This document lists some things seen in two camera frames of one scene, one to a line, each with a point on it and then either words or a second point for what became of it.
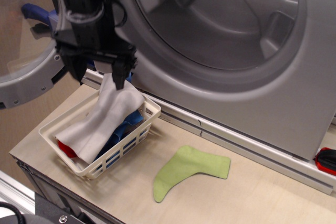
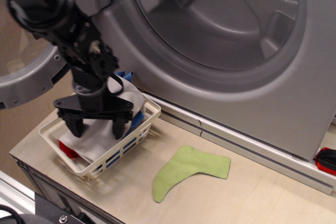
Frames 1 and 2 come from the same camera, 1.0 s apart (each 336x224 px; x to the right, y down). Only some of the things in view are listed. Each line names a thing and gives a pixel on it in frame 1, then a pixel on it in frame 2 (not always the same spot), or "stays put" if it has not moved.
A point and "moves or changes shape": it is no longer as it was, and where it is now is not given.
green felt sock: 185,162 stays put
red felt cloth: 67,150 stays put
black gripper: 93,35 → 93,102
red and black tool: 325,160 stays put
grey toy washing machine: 253,52 stays put
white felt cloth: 81,139 moves or changes shape
